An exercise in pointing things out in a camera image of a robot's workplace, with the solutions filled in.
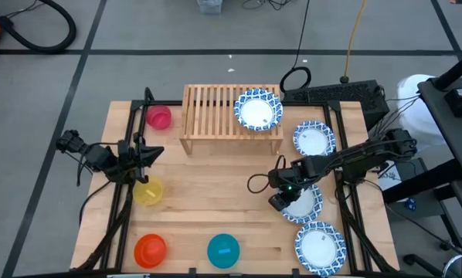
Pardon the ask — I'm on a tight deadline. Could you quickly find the yellow hanging cable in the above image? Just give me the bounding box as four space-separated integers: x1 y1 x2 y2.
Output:
341 0 368 84

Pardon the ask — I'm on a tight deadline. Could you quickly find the white paper sheet with writing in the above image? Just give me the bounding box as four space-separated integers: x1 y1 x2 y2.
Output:
379 169 403 192

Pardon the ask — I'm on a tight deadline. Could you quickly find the black box with pink label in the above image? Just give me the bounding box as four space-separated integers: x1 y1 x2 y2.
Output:
445 86 462 118

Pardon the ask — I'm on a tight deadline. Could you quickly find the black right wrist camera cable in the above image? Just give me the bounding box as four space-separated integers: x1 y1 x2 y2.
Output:
247 154 284 194

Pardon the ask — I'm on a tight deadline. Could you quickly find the black vacuum hose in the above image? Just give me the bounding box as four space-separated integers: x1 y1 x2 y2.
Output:
0 0 77 55

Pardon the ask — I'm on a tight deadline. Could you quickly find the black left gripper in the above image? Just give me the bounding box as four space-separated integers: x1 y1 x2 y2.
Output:
117 133 165 185

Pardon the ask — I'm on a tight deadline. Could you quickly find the teal plastic bowl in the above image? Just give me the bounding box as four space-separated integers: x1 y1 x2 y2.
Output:
206 232 241 270

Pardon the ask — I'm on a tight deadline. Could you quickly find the yellow plastic bowl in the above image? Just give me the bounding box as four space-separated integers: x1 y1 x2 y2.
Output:
132 176 165 207

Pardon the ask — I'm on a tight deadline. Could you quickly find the black equipment cart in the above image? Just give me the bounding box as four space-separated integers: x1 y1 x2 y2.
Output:
381 46 462 278

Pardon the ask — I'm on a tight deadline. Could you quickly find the black aluminium table frame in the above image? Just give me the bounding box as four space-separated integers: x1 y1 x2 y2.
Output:
70 86 400 277

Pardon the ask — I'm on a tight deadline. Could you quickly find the wooden slatted shelf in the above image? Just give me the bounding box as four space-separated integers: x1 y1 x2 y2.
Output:
179 83 285 155

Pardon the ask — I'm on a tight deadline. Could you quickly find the clear plastic box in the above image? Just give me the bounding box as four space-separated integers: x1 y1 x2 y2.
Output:
197 0 224 15

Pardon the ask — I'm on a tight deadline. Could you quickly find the blue patterned paper bowl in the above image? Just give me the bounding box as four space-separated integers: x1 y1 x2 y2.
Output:
292 120 337 158
294 220 348 277
233 87 284 132
279 184 324 225

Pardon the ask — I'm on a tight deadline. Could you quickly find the orange plastic bowl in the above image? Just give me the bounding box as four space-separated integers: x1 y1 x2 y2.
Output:
133 232 168 270

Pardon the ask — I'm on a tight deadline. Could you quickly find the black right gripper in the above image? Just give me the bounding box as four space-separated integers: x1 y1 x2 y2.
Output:
268 156 317 212

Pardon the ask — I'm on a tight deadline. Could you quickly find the pink plastic bowl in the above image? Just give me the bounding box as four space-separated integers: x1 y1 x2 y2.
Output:
145 104 173 131

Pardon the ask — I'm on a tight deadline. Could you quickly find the white plastic bag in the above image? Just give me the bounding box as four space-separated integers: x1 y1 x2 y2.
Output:
396 73 447 161

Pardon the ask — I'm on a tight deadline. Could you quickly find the black hanging cable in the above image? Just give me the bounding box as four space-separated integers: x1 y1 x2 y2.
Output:
280 0 313 93

